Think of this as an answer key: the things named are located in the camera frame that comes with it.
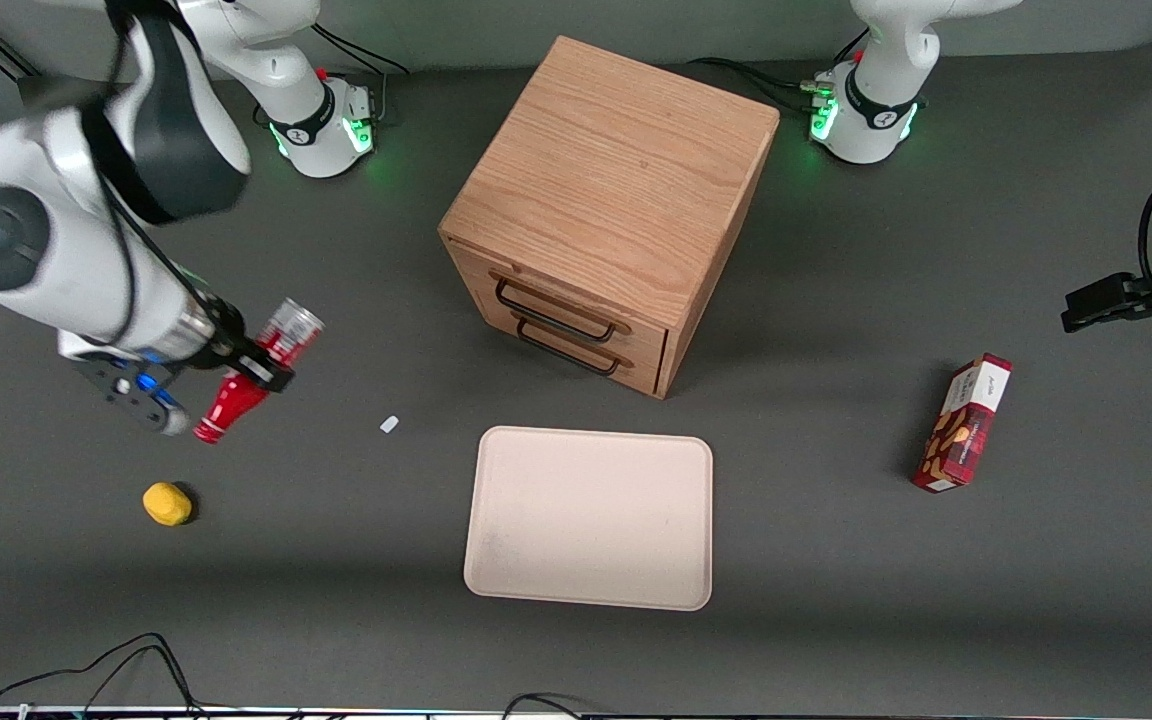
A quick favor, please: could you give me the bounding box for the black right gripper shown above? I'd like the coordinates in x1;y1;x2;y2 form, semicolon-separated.
191;292;296;394

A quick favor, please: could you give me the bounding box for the red coke bottle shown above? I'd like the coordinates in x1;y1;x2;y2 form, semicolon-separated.
194;298;325;444

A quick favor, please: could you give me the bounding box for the cream plastic tray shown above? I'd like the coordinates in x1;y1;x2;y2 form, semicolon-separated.
464;426;714;612

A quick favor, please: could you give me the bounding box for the yellow lemon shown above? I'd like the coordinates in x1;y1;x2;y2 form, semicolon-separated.
143;482;194;528

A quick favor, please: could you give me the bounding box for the red plaid biscuit box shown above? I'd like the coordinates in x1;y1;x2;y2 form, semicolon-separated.
912;353;1014;494

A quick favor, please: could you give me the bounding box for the wooden drawer front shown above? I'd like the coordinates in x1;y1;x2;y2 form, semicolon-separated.
481;300;669;399
448;242;672;367

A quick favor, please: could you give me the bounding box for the wooden two-drawer cabinet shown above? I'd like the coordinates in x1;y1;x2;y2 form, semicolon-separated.
439;36;780;400

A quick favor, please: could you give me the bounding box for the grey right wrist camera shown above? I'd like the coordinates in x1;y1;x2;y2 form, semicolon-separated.
69;352;193;438

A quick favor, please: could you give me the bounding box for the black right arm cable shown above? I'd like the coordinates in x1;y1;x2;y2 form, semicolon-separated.
81;0;237;341

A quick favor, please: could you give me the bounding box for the black table edge cable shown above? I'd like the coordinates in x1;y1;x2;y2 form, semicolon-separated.
0;632;209;717
501;692;589;720

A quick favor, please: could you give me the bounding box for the black metal drawer handle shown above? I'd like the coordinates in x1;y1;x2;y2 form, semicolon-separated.
516;318;623;377
494;277;632;344

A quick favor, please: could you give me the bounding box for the black right base cable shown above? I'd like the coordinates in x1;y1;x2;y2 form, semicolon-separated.
311;22;409;79

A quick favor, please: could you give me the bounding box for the black base cable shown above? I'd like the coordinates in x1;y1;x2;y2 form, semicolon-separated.
686;57;832;113
311;22;409;79

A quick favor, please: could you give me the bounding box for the black left base cable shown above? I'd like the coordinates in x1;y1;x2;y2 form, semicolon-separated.
686;57;832;113

